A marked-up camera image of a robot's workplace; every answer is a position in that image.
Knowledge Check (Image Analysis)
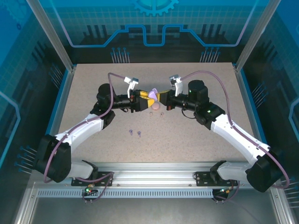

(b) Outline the wide aluminium mounting rail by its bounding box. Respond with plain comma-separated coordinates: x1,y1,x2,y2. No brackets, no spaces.
30,162,281,187

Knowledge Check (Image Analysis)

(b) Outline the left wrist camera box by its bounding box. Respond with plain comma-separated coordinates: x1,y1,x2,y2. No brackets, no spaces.
123,76,140,98

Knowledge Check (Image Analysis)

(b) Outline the grey metal shelf panel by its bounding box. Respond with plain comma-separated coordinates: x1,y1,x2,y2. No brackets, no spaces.
30,197,281,224

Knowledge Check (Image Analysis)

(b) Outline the aluminium frame beam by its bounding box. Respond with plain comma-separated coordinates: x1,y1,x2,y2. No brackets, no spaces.
271,184,296,224
13,182,39,224

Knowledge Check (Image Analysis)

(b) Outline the aluminium table side rail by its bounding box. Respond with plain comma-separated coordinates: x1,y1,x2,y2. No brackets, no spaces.
38,66,76,170
234,66,271,170

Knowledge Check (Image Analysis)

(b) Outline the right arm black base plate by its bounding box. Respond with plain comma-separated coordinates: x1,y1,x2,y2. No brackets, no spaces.
194,171,238,187

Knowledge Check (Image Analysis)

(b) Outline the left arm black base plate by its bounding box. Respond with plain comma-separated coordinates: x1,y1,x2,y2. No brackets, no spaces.
71,171,114,187

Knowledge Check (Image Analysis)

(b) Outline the blue table edge strip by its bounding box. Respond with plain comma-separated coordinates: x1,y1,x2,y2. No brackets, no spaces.
239,70,277,170
34,69,71,170

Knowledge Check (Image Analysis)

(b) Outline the purple earbud charging case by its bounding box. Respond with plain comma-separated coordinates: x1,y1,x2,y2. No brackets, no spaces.
147,88,160,103

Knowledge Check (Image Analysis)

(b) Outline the slotted grey cable duct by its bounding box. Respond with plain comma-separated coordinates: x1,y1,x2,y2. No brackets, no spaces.
37,189,214,198

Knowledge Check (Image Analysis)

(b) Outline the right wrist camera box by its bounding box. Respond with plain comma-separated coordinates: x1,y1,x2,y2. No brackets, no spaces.
168,74,184,97

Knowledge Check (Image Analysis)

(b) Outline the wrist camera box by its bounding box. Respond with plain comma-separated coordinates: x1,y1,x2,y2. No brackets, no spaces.
123,76,140,98
168,74,184,97

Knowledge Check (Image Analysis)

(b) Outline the aluminium corner post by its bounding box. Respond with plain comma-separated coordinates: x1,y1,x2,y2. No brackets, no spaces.
25,0,77,72
234,0,285,72

